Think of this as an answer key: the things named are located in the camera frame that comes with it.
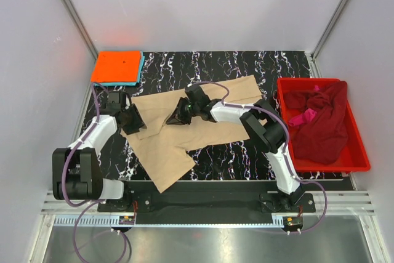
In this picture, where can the aluminium frame rail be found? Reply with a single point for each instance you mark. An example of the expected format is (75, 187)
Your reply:
(330, 204)

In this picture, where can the controller board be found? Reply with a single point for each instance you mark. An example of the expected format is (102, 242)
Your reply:
(296, 221)
(127, 220)

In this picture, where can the right aluminium corner post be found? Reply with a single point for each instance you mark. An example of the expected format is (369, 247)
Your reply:
(335, 17)

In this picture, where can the dark red t-shirt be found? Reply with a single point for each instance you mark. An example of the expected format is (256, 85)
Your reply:
(323, 139)

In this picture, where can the black marble-pattern mat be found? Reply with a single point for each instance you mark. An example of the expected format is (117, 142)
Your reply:
(166, 71)

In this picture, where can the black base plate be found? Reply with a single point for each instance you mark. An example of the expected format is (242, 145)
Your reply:
(260, 195)

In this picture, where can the left aluminium corner post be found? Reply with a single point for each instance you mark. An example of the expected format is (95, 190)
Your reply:
(77, 21)

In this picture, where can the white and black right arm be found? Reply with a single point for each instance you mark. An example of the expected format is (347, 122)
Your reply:
(263, 126)

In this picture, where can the folded orange t-shirt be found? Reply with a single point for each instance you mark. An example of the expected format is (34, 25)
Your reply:
(116, 66)

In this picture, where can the right controller board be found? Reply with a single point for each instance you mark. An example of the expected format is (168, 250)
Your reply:
(296, 221)

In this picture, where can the folded teal t-shirt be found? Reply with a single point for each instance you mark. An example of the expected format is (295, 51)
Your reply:
(138, 72)

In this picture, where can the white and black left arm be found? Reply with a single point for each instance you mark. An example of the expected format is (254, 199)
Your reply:
(76, 173)

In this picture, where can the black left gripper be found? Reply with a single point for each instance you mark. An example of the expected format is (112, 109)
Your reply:
(130, 118)

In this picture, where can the left controller board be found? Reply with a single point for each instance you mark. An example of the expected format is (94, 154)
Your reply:
(127, 220)

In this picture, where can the red plastic bin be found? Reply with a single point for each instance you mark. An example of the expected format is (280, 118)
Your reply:
(353, 157)

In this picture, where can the beige t-shirt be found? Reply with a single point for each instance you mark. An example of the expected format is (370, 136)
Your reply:
(163, 149)

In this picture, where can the aluminium corner post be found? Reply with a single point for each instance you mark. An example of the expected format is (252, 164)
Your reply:
(335, 17)
(77, 21)

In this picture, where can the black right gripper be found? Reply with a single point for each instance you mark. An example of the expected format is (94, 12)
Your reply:
(183, 111)

